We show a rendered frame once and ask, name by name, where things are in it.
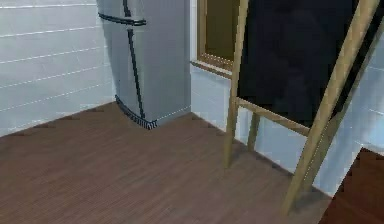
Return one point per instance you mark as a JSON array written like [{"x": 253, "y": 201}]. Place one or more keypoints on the wooden easel with blackboard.
[{"x": 293, "y": 56}]

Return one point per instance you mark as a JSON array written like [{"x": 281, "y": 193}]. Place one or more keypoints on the grey fridge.
[{"x": 160, "y": 66}]

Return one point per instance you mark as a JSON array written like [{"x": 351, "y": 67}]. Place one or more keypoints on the wooden framed window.
[{"x": 216, "y": 33}]

